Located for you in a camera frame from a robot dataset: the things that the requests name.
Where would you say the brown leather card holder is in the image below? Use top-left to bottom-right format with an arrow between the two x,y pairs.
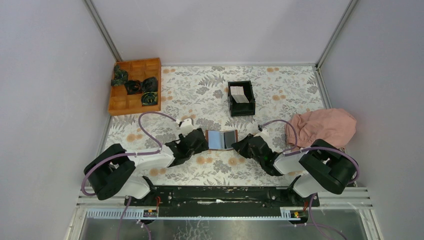
205,129 -> 238,151

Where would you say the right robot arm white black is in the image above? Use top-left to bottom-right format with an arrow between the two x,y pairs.
231,134 -> 359,206

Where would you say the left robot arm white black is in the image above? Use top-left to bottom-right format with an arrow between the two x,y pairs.
81,128 -> 209,206

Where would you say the black card box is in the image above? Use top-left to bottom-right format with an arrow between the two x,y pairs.
227,80 -> 256,117

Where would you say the stack of credit cards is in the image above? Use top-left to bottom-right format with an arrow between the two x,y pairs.
229,86 -> 250,104

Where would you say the floral patterned table mat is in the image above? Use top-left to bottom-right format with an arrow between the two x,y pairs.
103,66 -> 326,187

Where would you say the green black rolled sock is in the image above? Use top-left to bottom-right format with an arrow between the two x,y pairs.
140,91 -> 158,106

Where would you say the black rolled sock right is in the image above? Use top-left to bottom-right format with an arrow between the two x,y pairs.
141,76 -> 159,93

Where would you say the orange wooden compartment tray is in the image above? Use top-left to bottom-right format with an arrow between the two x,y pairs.
108,57 -> 162,116

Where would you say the pink crumpled cloth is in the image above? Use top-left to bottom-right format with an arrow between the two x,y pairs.
285,108 -> 357,149

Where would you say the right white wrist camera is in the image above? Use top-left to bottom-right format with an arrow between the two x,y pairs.
254,124 -> 270,139

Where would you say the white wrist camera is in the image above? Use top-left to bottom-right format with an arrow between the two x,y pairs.
178,118 -> 195,133
254,124 -> 270,139

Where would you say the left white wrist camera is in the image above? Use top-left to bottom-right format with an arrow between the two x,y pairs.
178,118 -> 195,133

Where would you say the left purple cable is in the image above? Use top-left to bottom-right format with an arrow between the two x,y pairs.
80,111 -> 181,240

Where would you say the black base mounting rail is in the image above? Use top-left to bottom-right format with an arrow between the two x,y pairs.
124,185 -> 320,218

